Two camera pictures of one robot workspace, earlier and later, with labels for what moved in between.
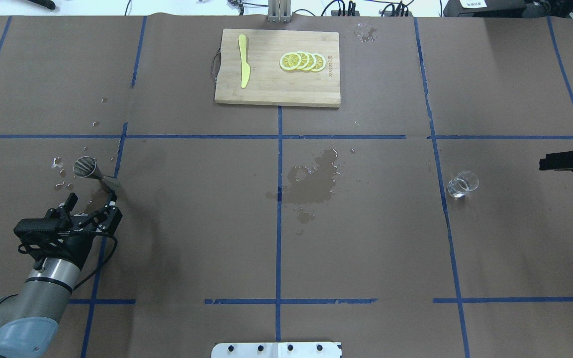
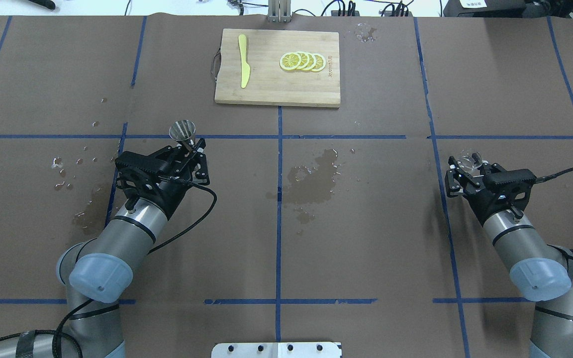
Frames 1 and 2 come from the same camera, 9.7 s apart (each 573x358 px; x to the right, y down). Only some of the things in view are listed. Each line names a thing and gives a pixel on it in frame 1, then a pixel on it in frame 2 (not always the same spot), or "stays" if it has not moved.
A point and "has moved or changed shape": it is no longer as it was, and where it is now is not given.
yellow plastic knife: x=245 y=68 stays
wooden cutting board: x=279 y=67 stays
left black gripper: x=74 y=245 -> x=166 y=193
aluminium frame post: x=279 y=11 stays
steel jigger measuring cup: x=85 y=166 -> x=183 y=130
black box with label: x=485 y=8 stays
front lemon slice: x=290 y=60 stays
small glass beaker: x=464 y=182 has moved or changed shape
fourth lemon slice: x=321 y=62 stays
